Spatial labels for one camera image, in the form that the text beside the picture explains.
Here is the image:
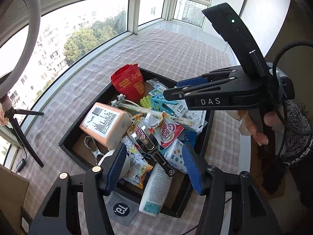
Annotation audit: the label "right forearm patterned sleeve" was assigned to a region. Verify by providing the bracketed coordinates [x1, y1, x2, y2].
[279, 100, 312, 169]

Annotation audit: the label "person right hand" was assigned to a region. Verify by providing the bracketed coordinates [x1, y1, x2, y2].
[226, 110, 285, 146]

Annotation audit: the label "blue plastic clip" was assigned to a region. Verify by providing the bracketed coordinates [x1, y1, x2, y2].
[151, 96, 178, 116]

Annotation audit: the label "checkered pink tablecloth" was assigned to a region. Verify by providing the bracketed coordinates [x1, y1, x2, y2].
[21, 29, 240, 234]

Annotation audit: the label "grey card with logo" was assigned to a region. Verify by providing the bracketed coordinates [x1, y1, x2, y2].
[106, 192, 139, 227]

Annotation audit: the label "coffee latte sachet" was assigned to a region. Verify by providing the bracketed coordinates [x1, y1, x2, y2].
[144, 112, 184, 148]

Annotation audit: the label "yellow snack packet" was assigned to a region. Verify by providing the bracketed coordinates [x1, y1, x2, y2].
[123, 154, 153, 189]

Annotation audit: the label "metal scissors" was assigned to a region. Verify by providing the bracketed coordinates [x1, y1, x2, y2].
[84, 136, 104, 164]

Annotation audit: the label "white dotted tissue pack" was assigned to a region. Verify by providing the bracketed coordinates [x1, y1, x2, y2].
[163, 138, 187, 174]

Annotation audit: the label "black shallow tray box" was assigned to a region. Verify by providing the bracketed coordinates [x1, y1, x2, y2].
[59, 83, 214, 218]

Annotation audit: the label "red snack bag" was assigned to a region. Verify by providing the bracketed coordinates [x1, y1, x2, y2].
[110, 64, 145, 102]

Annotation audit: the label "white lotion bottle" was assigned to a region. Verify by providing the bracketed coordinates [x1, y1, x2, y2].
[139, 163, 172, 216]

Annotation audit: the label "orange box with label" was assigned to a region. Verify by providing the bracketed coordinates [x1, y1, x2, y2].
[80, 102, 132, 150]

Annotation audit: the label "black metal clip tool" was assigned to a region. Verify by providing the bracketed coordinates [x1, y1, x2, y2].
[130, 125, 176, 177]

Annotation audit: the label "wooden massage roller stick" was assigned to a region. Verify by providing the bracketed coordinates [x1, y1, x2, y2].
[111, 94, 196, 127]

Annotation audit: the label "black power strip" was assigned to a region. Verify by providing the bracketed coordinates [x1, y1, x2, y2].
[16, 158, 25, 173]

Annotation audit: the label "brown cardboard board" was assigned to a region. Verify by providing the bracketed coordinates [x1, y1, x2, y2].
[1, 165, 29, 234]

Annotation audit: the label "black tripod stand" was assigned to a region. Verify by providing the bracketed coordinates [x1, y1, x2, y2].
[0, 71, 45, 168]

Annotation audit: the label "black camera cable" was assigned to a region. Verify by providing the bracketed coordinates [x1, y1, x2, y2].
[271, 41, 313, 157]

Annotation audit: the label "white ring light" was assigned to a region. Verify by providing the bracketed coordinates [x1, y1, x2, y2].
[1, 0, 41, 97]

